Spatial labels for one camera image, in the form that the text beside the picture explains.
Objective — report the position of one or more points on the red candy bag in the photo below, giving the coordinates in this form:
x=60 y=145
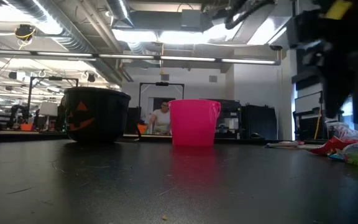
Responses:
x=334 y=145

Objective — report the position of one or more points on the small blue candy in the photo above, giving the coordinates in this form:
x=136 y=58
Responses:
x=337 y=156

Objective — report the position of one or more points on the yellow label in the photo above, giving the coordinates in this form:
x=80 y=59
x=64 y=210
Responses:
x=337 y=9

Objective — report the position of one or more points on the whiteboard on stand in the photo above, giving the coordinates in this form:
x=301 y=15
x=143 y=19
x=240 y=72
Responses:
x=308 y=102

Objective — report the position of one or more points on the white bag red print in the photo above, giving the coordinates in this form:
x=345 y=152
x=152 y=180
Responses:
x=346 y=132

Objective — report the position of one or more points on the black storage shelf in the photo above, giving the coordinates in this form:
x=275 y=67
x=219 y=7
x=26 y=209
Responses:
x=306 y=124

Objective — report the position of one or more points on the silver ventilation hood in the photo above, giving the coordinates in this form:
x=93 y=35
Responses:
x=269 y=28

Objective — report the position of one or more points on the black cabinet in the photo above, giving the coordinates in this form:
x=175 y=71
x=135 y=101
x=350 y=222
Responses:
x=258 y=121

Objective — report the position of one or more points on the black shelf cart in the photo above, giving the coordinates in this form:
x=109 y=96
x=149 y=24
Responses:
x=230 y=109

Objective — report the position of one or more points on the pink plastic bucket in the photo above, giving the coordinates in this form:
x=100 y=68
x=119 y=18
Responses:
x=194 y=121

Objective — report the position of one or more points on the person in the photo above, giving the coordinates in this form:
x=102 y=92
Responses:
x=162 y=119

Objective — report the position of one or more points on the orange bin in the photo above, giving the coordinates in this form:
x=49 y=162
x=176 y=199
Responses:
x=141 y=129
x=26 y=127

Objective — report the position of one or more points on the small yellow crumb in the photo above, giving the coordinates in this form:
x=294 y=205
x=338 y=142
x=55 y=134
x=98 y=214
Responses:
x=165 y=217

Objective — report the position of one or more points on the black jack-o-lantern bucket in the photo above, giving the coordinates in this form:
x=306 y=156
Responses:
x=104 y=115

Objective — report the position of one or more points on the white shade lamp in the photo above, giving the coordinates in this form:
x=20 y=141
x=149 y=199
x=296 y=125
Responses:
x=48 y=109

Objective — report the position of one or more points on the dome security camera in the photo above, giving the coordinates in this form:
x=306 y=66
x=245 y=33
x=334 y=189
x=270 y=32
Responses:
x=276 y=47

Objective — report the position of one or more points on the grey wall speaker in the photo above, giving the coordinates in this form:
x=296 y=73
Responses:
x=213 y=78
x=165 y=77

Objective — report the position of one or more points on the black metal frame stand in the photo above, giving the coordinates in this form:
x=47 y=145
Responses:
x=54 y=78
x=162 y=83

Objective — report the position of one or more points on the round silver duct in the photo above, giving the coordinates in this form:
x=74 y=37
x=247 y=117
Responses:
x=120 y=12

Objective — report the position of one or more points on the ribbed silver duct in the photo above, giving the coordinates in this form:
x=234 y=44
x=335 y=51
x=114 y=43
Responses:
x=73 y=37

